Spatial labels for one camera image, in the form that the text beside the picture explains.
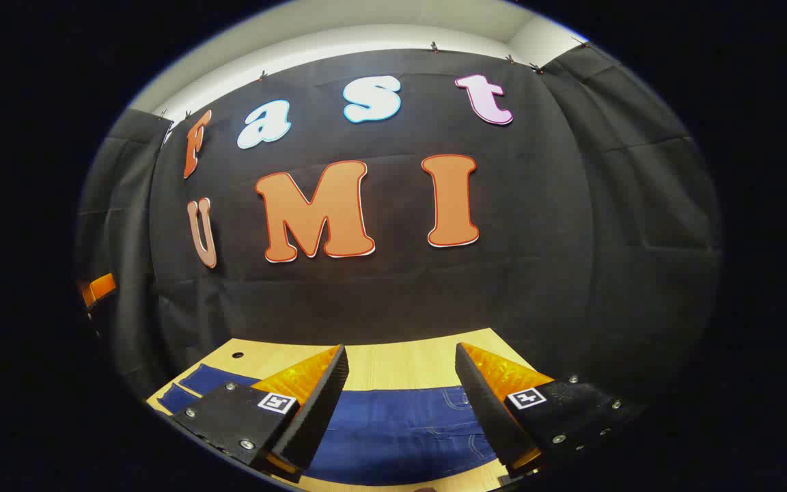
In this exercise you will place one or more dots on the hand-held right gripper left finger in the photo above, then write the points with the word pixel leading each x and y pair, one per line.
pixel 318 403

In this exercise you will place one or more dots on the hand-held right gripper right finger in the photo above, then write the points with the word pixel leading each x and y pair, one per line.
pixel 486 403

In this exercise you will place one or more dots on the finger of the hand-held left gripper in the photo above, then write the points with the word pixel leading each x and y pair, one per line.
pixel 100 288

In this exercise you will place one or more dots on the blue denim jeans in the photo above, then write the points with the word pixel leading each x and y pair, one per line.
pixel 400 430

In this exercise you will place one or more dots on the black backdrop cloth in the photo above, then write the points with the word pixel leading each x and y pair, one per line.
pixel 400 294

